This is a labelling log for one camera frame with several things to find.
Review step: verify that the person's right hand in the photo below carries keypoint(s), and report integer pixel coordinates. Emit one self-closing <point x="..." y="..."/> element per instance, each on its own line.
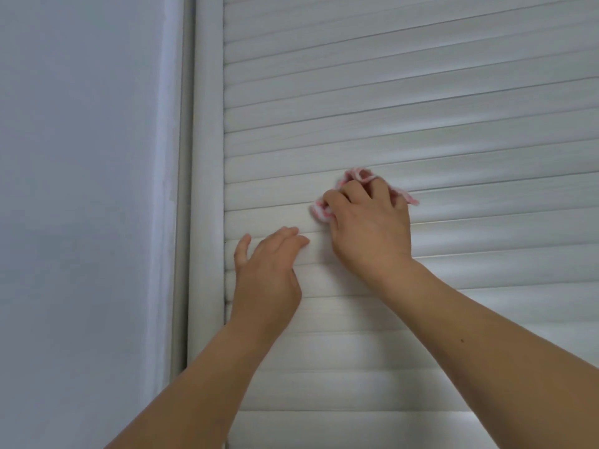
<point x="372" y="233"/>

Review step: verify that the person's left forearm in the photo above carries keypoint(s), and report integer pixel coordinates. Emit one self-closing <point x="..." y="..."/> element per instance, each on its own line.
<point x="201" y="388"/>

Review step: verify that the person's right thumb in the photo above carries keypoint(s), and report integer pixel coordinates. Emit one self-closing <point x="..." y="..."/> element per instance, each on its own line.
<point x="338" y="198"/>

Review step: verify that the white slatted shutter door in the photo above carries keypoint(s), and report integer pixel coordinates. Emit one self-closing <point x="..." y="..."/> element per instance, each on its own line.
<point x="421" y="98"/>

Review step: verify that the person's left hand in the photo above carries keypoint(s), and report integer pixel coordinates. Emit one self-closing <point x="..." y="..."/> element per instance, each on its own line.
<point x="264" y="280"/>

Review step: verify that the pink and white cloth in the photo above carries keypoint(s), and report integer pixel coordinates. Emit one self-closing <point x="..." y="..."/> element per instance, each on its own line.
<point x="319" y="213"/>

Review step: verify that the white rounded door frame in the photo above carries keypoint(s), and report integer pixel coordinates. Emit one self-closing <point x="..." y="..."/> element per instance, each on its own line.
<point x="206" y="182"/>

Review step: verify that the person's left thumb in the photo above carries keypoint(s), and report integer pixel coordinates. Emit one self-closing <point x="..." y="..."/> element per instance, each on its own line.
<point x="242" y="252"/>

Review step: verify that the person's right forearm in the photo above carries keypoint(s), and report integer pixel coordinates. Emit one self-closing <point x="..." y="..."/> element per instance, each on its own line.
<point x="482" y="355"/>

